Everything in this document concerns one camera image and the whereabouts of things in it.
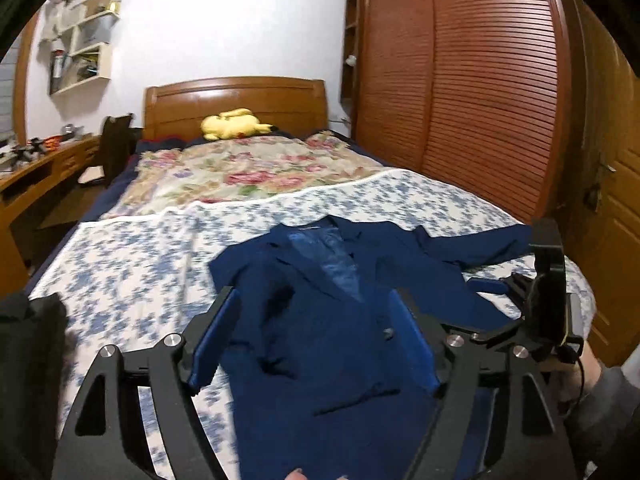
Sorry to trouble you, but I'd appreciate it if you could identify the black folded garment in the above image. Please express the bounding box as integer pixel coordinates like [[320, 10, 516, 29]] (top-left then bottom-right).
[[1, 292, 67, 479]]

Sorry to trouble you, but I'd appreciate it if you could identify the wooden desk with cabinets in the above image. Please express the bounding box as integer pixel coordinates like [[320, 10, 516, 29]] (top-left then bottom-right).
[[1, 136, 100, 296]]

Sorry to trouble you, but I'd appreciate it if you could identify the person's right hand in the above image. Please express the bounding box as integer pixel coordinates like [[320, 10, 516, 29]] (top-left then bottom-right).
[[540, 342, 602, 417]]

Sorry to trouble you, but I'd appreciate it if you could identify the white wall shelf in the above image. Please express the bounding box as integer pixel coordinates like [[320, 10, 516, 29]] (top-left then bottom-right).
[[49, 0, 122, 96]]

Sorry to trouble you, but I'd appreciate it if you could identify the dark wooden chair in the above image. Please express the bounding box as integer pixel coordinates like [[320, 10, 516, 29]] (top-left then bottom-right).
[[78, 113, 134, 188]]

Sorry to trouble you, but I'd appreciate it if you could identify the wooden door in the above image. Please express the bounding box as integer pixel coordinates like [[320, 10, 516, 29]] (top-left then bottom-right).
[[570, 0, 639, 365]]

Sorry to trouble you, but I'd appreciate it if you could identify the navy blue suit jacket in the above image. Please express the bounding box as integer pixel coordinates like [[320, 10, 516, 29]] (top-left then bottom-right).
[[209, 216, 530, 479]]

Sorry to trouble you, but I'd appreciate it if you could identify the red bowl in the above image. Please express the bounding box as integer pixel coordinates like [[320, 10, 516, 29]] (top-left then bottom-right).
[[43, 136, 62, 152]]

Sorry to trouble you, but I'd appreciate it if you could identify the wooden louvered wardrobe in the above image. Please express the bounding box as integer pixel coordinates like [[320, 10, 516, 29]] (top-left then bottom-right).
[[342, 0, 573, 221]]

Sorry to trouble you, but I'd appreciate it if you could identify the yellow Pikachu plush toy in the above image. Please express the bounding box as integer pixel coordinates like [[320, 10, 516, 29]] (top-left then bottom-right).
[[201, 108, 272, 141]]

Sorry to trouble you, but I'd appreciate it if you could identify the person's left hand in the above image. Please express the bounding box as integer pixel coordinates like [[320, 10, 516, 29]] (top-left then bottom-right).
[[284, 468, 347, 480]]

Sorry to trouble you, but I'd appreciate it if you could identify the red floral quilt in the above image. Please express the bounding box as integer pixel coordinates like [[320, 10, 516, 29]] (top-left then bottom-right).
[[103, 131, 384, 219]]

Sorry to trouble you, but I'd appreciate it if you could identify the blue floral bed sheet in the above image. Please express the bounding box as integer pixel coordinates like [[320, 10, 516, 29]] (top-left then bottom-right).
[[27, 167, 599, 480]]

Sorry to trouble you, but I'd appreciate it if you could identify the grey window blind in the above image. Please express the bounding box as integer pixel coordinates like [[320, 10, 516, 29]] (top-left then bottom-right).
[[0, 35, 22, 145]]

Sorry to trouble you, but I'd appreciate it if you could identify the wooden headboard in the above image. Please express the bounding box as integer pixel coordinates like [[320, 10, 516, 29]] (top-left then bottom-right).
[[142, 76, 329, 142]]

